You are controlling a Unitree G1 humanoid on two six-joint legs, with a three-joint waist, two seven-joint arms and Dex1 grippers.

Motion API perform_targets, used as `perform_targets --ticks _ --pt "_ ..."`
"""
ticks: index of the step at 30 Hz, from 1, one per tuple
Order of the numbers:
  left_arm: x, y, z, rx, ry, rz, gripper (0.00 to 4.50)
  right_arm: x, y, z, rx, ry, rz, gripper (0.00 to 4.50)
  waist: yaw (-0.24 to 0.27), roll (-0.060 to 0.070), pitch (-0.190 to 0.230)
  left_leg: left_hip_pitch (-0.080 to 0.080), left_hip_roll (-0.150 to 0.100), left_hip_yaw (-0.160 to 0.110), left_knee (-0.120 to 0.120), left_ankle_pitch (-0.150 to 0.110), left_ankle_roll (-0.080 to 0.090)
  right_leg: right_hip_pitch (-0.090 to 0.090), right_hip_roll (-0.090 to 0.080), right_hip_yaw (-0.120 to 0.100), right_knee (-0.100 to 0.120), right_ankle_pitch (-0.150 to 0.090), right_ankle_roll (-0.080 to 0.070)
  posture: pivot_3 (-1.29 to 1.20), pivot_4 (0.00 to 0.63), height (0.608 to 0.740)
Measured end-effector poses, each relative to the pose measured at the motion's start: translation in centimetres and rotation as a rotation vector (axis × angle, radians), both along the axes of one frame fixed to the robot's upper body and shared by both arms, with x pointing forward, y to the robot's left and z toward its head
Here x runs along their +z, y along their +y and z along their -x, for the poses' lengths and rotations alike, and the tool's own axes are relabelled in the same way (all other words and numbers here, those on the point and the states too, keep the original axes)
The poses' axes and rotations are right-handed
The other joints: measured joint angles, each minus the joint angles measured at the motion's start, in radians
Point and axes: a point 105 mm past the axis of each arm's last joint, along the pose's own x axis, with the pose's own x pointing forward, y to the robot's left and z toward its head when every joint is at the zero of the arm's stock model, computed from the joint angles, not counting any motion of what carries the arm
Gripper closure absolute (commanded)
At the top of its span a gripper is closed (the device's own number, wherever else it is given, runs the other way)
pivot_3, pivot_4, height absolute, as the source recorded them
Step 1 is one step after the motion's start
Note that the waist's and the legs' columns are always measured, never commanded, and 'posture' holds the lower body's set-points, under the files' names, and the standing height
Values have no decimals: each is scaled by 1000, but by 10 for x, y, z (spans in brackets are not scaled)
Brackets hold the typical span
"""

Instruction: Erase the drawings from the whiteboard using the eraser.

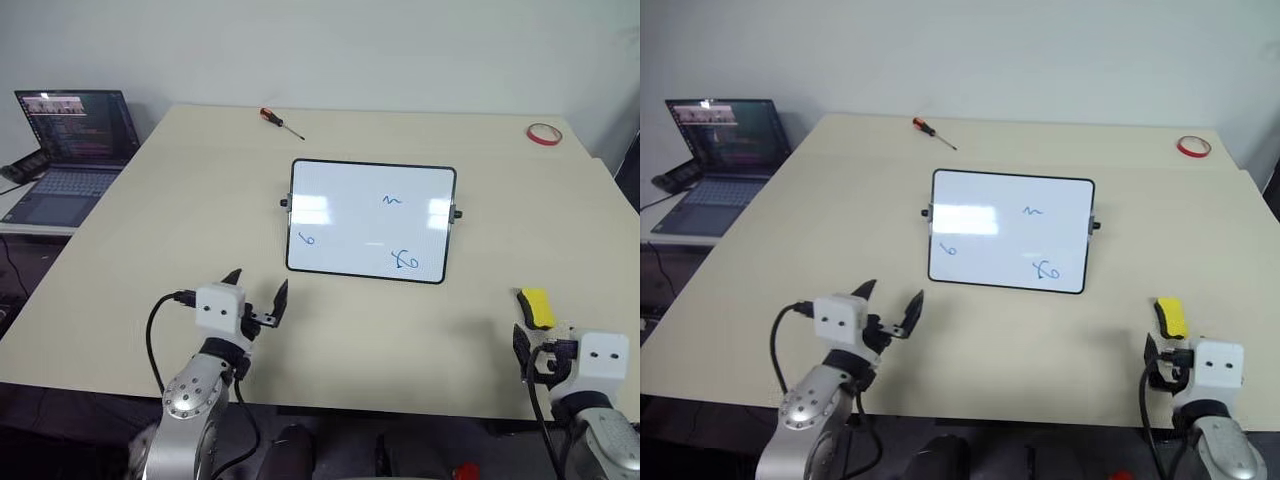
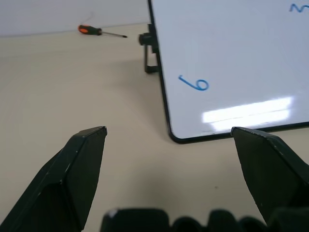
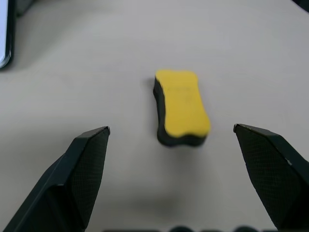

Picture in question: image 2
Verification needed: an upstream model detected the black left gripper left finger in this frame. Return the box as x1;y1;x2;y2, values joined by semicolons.
0;126;108;232

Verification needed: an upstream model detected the orange and black screwdriver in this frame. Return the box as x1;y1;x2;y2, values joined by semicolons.
77;24;128;39

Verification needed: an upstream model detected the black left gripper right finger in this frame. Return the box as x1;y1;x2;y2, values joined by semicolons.
230;126;309;228

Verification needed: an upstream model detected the white board with black frame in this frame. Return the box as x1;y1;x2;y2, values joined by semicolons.
147;0;309;145

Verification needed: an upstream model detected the black whiteboard stand bracket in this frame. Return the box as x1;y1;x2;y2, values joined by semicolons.
138;23;160;74

